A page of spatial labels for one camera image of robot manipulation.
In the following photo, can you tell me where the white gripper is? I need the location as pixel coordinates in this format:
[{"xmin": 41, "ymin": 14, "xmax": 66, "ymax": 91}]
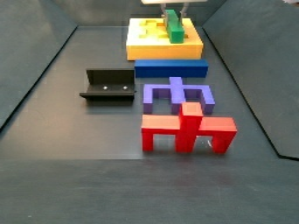
[{"xmin": 142, "ymin": 0, "xmax": 209, "ymax": 21}]

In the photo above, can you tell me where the green rectangular bar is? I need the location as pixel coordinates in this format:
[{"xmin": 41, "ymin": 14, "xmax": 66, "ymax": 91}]
[{"xmin": 165, "ymin": 10, "xmax": 185, "ymax": 44}]

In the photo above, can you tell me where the yellow slotted board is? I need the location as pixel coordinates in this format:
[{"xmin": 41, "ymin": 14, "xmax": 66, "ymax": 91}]
[{"xmin": 126, "ymin": 18, "xmax": 203, "ymax": 60}]

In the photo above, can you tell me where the blue rectangular bar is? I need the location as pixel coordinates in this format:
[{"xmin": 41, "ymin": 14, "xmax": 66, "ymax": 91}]
[{"xmin": 135, "ymin": 59, "xmax": 210, "ymax": 78}]

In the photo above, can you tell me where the purple three-legged block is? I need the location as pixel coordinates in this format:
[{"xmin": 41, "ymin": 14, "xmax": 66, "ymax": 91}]
[{"xmin": 143, "ymin": 77, "xmax": 216, "ymax": 115}]

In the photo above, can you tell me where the red three-legged block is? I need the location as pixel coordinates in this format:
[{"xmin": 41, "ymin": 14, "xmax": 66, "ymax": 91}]
[{"xmin": 142, "ymin": 102, "xmax": 238, "ymax": 154}]

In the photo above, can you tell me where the black angle bracket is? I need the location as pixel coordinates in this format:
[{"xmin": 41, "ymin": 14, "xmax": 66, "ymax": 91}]
[{"xmin": 79, "ymin": 68, "xmax": 137, "ymax": 100}]

